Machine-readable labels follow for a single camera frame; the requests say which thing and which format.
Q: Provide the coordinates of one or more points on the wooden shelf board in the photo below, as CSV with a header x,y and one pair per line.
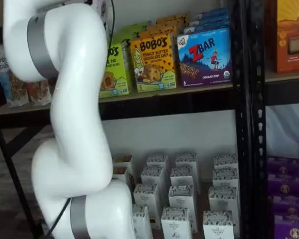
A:
x,y
286,76
164,93

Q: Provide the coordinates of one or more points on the yellow Bobo's peanut butter box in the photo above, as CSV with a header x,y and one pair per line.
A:
x,y
159,33
173,18
167,25
153,64

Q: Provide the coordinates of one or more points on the yellow label granola box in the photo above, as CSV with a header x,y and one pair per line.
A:
x,y
119,174
123,161

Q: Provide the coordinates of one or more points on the white carton boxes group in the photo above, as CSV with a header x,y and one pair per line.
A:
x,y
201,196

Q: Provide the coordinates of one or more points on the green Bobo's apple pie box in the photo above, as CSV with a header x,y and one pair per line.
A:
x,y
117,72
129,31
128,62
137,26

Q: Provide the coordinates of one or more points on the blue label granola bag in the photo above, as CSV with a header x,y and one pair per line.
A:
x,y
0,74

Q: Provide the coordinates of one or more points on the orange cardboard snack box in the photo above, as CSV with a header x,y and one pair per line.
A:
x,y
291,37

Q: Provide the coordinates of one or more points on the blue purple Zbar box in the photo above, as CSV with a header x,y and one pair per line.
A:
x,y
209,21
204,59
211,13
206,27

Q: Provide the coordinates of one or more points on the white organic pantry box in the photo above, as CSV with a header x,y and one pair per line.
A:
x,y
146,195
142,221
157,161
225,177
218,225
181,196
222,199
225,161
175,222
182,176
152,176
186,160

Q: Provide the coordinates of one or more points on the black metal shelf rack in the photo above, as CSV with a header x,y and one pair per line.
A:
x,y
257,124
164,104

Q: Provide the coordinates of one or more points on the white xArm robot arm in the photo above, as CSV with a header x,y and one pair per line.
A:
x,y
74,99

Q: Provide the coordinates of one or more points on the orange label granola bag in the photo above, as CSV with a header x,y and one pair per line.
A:
x,y
38,92

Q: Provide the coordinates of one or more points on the white perforated gripper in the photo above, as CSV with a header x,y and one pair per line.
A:
x,y
101,5

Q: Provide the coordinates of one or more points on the purple snack box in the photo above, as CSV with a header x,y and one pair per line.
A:
x,y
284,164
290,206
291,227
285,185

